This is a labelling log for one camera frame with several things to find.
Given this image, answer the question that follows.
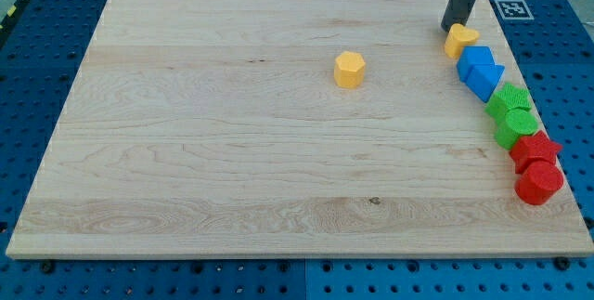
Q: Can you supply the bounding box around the yellow heart block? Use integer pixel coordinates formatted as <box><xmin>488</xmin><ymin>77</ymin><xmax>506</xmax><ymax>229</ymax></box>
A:
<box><xmin>444</xmin><ymin>23</ymin><xmax>480</xmax><ymax>59</ymax></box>

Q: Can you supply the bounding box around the blue cube block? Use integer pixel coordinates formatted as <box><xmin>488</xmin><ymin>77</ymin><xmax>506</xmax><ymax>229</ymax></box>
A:
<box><xmin>456</xmin><ymin>46</ymin><xmax>495</xmax><ymax>82</ymax></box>

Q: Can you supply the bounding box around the blue triangle block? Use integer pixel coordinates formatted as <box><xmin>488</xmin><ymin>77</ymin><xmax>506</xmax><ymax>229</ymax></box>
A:
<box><xmin>465</xmin><ymin>64</ymin><xmax>505</xmax><ymax>103</ymax></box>

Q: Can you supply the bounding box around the white fiducial marker tag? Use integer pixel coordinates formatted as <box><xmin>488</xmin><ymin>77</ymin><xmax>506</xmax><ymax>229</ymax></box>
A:
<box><xmin>495</xmin><ymin>0</ymin><xmax>534</xmax><ymax>20</ymax></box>

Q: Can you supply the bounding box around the green cylinder block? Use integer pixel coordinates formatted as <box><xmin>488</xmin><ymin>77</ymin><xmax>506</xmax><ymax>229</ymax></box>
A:
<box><xmin>495</xmin><ymin>109</ymin><xmax>538</xmax><ymax>150</ymax></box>

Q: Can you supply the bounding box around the red cylinder block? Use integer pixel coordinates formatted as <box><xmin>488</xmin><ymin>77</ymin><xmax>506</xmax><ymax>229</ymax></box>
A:
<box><xmin>514</xmin><ymin>161</ymin><xmax>564</xmax><ymax>205</ymax></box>

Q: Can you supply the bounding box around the yellow hexagon block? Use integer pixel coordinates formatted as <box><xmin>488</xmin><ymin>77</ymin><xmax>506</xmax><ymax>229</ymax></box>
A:
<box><xmin>333</xmin><ymin>51</ymin><xmax>366</xmax><ymax>89</ymax></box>

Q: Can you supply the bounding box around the light wooden board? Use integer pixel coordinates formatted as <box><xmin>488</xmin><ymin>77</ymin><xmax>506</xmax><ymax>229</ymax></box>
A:
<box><xmin>6</xmin><ymin>0</ymin><xmax>593</xmax><ymax>260</ymax></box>

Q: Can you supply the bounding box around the red star block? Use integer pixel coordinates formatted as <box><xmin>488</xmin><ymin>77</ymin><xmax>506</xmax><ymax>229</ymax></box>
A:
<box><xmin>509</xmin><ymin>130</ymin><xmax>562</xmax><ymax>174</ymax></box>

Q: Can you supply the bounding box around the green star block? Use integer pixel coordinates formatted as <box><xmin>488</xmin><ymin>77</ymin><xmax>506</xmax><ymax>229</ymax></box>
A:
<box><xmin>485</xmin><ymin>83</ymin><xmax>531</xmax><ymax>124</ymax></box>

